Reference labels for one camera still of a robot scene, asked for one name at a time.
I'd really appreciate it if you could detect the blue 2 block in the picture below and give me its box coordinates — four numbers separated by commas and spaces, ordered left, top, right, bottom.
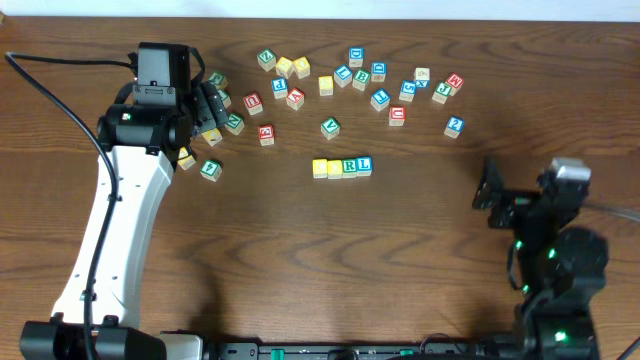
444, 116, 465, 138

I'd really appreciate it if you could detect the green V block centre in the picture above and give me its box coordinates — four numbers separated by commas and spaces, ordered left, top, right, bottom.
321, 117, 341, 140

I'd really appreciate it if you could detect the blue X block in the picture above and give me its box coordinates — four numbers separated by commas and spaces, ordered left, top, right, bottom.
414, 67, 430, 89

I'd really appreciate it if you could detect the yellow o block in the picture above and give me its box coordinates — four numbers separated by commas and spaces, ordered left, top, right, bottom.
327, 160, 343, 180
293, 56, 311, 79

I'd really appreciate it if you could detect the blue d block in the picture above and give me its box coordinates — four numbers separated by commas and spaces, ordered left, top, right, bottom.
348, 47, 364, 68
371, 62, 387, 82

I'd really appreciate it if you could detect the red U block left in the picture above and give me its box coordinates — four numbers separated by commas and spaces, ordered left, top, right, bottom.
243, 92, 263, 115

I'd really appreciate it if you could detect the blue D block top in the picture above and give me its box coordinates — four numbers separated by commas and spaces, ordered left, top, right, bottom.
348, 47, 364, 68

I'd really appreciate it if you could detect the green 7 block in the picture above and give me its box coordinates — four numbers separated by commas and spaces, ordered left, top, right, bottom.
218, 89, 231, 108

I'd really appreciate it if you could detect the red A block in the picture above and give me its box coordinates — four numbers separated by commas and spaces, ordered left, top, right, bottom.
286, 88, 305, 110

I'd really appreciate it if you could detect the yellow S block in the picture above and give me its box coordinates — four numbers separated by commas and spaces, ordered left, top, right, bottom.
318, 75, 334, 96

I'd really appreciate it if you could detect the green J block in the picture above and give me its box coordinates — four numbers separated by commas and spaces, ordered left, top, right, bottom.
432, 82, 452, 104

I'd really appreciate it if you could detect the red M block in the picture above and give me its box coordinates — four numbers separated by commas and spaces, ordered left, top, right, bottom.
446, 73, 464, 96

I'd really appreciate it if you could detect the yellow O block top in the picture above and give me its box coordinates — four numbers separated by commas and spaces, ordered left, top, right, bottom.
293, 56, 311, 79

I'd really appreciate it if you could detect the yellow tilted block left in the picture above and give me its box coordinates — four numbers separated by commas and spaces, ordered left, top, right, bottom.
201, 128, 223, 146

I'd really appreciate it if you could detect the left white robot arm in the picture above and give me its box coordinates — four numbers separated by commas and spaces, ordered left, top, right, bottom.
20, 82, 228, 359

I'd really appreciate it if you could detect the blue l block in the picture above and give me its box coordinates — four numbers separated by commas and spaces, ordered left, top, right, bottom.
356, 156, 373, 177
333, 65, 353, 88

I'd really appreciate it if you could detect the green N block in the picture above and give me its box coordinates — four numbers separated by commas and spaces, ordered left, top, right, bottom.
225, 113, 245, 136

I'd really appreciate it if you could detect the green 4 block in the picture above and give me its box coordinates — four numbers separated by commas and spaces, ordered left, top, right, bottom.
200, 160, 222, 182

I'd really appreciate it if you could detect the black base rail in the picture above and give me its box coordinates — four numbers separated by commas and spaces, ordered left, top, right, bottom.
201, 339, 592, 360

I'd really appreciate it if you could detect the blue P block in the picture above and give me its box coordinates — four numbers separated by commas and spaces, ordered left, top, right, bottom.
271, 77, 289, 99

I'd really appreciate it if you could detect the green Z block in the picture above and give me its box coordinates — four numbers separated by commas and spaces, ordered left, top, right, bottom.
257, 48, 277, 72

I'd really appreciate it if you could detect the yellow c block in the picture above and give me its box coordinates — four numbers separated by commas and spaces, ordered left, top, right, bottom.
312, 159, 328, 179
177, 147, 196, 170

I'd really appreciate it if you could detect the blue I block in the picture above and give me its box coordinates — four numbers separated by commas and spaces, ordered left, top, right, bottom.
371, 88, 391, 112

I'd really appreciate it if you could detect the blue 5 block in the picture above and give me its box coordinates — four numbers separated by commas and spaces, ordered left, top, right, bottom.
399, 80, 417, 102

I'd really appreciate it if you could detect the blue D block right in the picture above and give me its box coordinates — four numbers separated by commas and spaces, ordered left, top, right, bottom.
371, 62, 387, 82

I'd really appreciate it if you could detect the red u block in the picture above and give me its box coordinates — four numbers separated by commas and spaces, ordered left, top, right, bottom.
389, 106, 406, 127
243, 92, 263, 115

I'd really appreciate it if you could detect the green B block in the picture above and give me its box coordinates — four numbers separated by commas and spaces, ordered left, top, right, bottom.
352, 69, 371, 91

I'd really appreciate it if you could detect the red U block right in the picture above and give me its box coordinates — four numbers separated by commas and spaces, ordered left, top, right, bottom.
389, 106, 406, 127

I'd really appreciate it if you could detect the yellow block beside Z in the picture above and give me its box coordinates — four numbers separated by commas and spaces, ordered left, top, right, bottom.
275, 56, 295, 79

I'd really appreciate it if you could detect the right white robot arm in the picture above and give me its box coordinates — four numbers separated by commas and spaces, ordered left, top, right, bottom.
471, 157, 609, 360

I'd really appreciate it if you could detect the green R block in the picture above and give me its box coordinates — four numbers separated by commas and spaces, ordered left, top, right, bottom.
342, 159, 358, 178

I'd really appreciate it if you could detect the green block upper left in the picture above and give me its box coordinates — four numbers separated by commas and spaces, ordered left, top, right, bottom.
208, 71, 228, 90

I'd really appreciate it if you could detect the red E block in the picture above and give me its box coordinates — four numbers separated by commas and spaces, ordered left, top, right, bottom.
258, 124, 275, 146

